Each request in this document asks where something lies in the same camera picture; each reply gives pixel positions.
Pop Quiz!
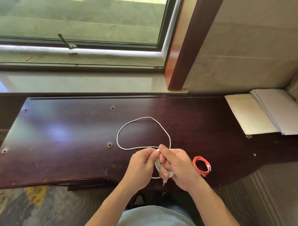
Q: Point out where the person's left hand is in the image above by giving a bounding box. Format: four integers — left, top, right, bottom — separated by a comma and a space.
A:
123, 147, 159, 193

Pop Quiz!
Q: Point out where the person's right hand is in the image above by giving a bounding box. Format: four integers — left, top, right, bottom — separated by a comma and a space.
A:
159, 144, 204, 193

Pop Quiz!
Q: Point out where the white charging cable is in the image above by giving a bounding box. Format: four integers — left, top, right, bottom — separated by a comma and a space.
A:
116, 117, 174, 186

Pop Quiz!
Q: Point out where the person's left forearm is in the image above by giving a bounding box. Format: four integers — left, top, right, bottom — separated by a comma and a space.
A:
85, 180, 138, 226

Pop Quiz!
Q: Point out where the person's right forearm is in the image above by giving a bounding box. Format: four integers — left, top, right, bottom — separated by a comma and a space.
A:
189, 179, 241, 226

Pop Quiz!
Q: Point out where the person's light grey shirt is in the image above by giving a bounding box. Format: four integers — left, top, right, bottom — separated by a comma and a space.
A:
116, 205, 196, 226

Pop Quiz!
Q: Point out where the cream paper sheet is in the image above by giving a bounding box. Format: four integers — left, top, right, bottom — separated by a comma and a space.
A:
224, 94, 280, 135

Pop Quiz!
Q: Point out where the reddish wooden window trim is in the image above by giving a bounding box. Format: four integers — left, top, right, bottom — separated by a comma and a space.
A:
164, 0, 224, 91

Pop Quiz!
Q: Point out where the white paper booklet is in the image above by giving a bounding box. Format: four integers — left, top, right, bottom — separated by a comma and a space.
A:
250, 88, 298, 136

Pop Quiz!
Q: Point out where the coiled red charging cable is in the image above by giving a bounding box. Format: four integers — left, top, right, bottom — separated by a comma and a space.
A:
192, 156, 212, 176

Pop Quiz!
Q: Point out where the window stay handle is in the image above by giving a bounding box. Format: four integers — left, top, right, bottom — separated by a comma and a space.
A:
58, 34, 77, 50

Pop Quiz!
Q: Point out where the window with dark frame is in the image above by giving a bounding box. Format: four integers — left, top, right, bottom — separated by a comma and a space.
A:
0, 0, 184, 70

